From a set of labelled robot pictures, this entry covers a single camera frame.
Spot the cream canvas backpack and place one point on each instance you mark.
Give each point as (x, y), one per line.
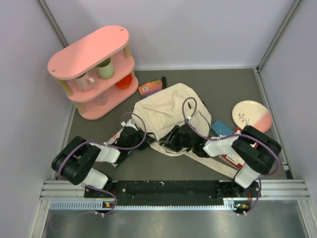
(162, 111)

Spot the pink three-tier shelf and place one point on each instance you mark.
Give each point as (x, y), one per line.
(83, 56)

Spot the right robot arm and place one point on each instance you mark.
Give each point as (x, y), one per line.
(257, 150)

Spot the clear glass cup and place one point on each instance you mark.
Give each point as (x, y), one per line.
(102, 99)

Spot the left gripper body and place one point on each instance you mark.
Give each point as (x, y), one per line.
(137, 139)

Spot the pink mug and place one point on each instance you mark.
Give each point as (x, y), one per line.
(85, 82)

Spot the blue orange book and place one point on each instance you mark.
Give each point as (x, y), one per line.
(151, 88)

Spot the grey cable duct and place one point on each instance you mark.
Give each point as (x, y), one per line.
(106, 204)

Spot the green mug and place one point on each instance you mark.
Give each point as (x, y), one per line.
(105, 69)

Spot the red cream book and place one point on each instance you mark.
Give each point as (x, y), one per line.
(234, 160)

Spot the orange bowl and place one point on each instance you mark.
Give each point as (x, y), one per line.
(125, 82)

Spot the blue wallet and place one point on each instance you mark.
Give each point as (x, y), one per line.
(219, 128)

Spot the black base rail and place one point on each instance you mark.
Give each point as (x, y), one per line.
(172, 192)

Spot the pink cream plate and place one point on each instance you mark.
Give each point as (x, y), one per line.
(252, 113)

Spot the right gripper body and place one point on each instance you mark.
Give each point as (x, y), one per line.
(179, 141)

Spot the floral cover book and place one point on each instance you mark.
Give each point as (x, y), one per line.
(123, 154)

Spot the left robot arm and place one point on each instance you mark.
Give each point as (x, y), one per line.
(75, 162)

